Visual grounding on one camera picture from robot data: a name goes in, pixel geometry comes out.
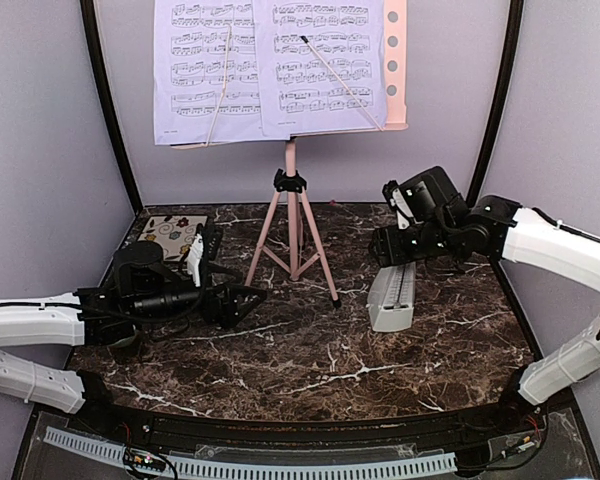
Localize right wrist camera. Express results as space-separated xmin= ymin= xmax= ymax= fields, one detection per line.
xmin=399 ymin=166 xmax=469 ymax=224

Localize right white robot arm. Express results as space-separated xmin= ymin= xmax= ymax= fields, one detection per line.
xmin=369 ymin=195 xmax=600 ymax=434

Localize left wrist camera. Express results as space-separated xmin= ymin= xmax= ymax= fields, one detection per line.
xmin=113 ymin=240 xmax=165 ymax=298

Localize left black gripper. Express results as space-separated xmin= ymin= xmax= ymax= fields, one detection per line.
xmin=131 ymin=264 xmax=267 ymax=329

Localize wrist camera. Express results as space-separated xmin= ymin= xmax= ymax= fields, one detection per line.
xmin=113 ymin=240 xmax=165 ymax=298
xmin=399 ymin=166 xmax=469 ymax=224

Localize left black frame post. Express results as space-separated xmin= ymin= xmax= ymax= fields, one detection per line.
xmin=79 ymin=0 xmax=144 ymax=215

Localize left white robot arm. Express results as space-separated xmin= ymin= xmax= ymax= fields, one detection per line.
xmin=0 ymin=280 xmax=267 ymax=436

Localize black front rail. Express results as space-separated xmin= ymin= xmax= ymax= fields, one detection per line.
xmin=29 ymin=387 xmax=576 ymax=451

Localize pink music stand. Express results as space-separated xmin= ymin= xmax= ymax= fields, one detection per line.
xmin=168 ymin=1 xmax=406 ymax=279

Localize right black frame post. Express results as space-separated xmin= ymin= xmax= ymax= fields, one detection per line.
xmin=466 ymin=0 xmax=525 ymax=206

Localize white slotted cable duct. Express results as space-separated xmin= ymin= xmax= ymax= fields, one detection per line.
xmin=43 ymin=425 xmax=457 ymax=480

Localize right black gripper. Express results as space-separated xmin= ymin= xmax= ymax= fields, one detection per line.
xmin=369 ymin=220 xmax=457 ymax=266

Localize white metronome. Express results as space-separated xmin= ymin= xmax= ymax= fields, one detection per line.
xmin=367 ymin=263 xmax=416 ymax=333

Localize purple sheet music page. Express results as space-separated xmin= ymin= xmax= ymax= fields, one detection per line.
xmin=253 ymin=1 xmax=387 ymax=137
xmin=153 ymin=1 xmax=265 ymax=146

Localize sticker sheet card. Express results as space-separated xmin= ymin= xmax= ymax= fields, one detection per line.
xmin=139 ymin=214 xmax=207 ymax=262

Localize green ceramic bowl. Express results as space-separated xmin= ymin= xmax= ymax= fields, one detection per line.
xmin=108 ymin=331 xmax=140 ymax=349

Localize black frame post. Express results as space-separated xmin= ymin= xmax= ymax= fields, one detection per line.
xmin=79 ymin=0 xmax=144 ymax=215
xmin=466 ymin=0 xmax=525 ymax=206

